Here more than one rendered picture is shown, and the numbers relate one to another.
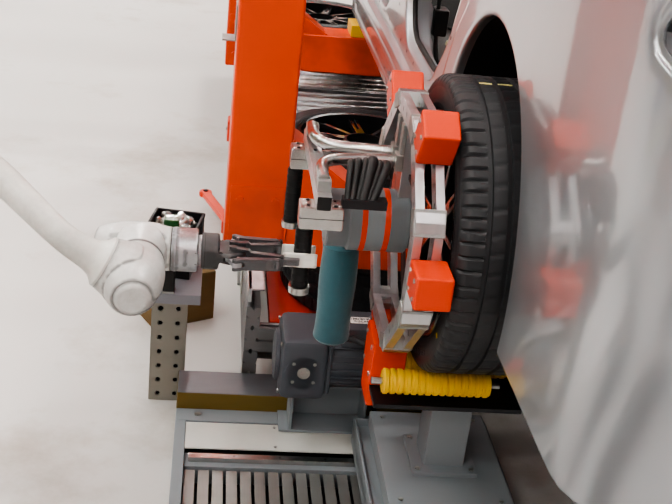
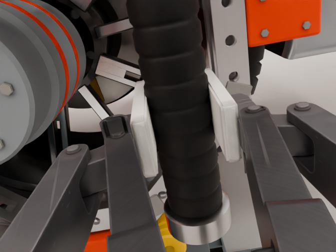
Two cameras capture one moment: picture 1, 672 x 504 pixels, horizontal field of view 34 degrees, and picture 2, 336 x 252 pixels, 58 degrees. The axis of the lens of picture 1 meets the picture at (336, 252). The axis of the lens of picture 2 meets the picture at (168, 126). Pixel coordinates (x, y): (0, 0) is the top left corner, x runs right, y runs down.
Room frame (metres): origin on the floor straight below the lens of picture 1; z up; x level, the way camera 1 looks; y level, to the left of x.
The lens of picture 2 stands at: (2.03, 0.23, 0.89)
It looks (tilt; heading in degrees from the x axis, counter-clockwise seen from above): 24 degrees down; 279
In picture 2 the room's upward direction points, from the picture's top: 11 degrees counter-clockwise
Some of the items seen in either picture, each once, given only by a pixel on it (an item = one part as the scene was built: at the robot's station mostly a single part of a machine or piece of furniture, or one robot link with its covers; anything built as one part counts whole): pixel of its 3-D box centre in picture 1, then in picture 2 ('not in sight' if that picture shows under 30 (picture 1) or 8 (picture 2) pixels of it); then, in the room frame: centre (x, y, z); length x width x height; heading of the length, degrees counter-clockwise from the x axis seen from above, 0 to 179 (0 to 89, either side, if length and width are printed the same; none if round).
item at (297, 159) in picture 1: (309, 155); not in sight; (2.39, 0.08, 0.93); 0.09 x 0.05 x 0.05; 98
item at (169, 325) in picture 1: (169, 329); not in sight; (2.78, 0.45, 0.21); 0.10 x 0.10 x 0.42; 8
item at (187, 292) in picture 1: (171, 263); not in sight; (2.75, 0.45, 0.44); 0.43 x 0.17 x 0.03; 8
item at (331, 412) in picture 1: (350, 377); not in sight; (2.55, -0.08, 0.26); 0.42 x 0.18 x 0.35; 98
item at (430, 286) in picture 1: (429, 285); (273, 9); (1.94, -0.19, 0.85); 0.09 x 0.08 x 0.07; 8
